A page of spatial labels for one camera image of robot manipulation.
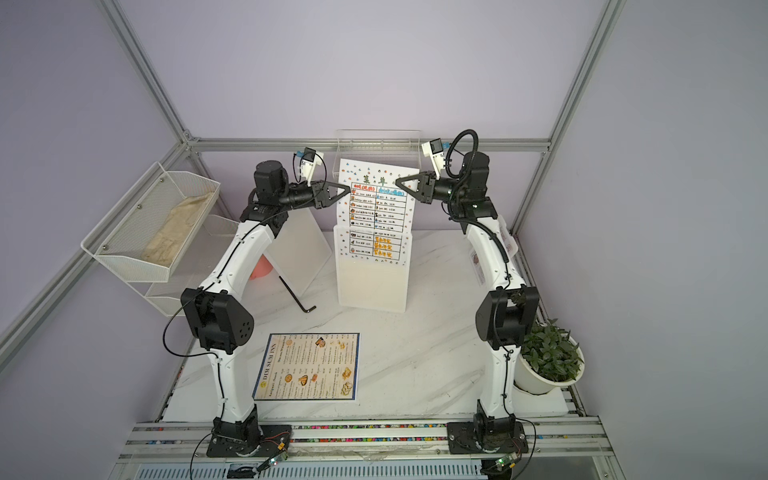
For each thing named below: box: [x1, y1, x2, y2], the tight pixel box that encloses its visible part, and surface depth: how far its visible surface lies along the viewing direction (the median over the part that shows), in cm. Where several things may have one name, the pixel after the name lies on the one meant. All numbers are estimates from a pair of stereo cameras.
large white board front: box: [334, 226, 413, 313], surface depth 89 cm
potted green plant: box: [515, 318, 585, 394], surface depth 72 cm
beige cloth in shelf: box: [142, 192, 215, 267], surface depth 81 cm
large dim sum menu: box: [252, 333, 360, 401], surface depth 88 cm
